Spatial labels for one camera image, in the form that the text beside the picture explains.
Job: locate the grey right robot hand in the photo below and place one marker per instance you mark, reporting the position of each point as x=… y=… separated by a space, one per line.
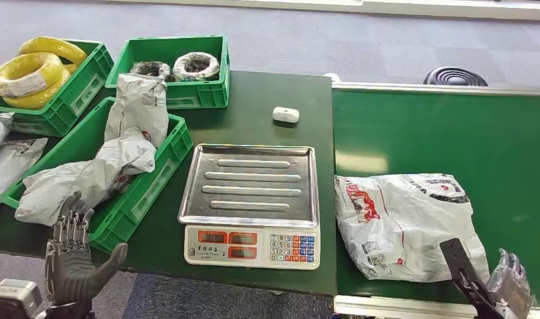
x=512 y=286

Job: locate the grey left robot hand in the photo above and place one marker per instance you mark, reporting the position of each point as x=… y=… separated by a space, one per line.
x=74 y=268

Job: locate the white red-printed courier package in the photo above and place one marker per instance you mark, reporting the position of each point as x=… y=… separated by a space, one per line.
x=406 y=229

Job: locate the crumpled long grey courier package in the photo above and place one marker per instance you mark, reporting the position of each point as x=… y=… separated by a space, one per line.
x=76 y=182

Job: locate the flat grey courier package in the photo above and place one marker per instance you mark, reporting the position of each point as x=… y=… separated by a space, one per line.
x=10 y=163

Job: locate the upright grey courier package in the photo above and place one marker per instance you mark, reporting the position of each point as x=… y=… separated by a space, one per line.
x=138 y=110

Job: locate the green crate holding packages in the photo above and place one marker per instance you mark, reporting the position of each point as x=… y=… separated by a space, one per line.
x=138 y=193

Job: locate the green crate holding yellow coils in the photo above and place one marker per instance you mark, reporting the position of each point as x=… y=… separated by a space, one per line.
x=82 y=94

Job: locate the electronic weighing scale steel tray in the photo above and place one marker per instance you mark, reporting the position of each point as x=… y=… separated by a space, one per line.
x=250 y=193

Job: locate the green crate holding wrapped coils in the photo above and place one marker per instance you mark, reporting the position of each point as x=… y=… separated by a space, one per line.
x=195 y=94

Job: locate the black ribbed round object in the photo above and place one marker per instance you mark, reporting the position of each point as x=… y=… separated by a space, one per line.
x=455 y=77

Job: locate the small white plastic device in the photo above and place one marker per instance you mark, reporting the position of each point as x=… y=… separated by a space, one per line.
x=286 y=115

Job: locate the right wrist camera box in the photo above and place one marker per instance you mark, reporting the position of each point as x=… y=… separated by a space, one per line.
x=466 y=275

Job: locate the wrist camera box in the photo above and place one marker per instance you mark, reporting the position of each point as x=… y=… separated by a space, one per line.
x=12 y=300
x=466 y=275

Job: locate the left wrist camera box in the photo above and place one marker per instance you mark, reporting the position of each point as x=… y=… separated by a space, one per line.
x=12 y=300

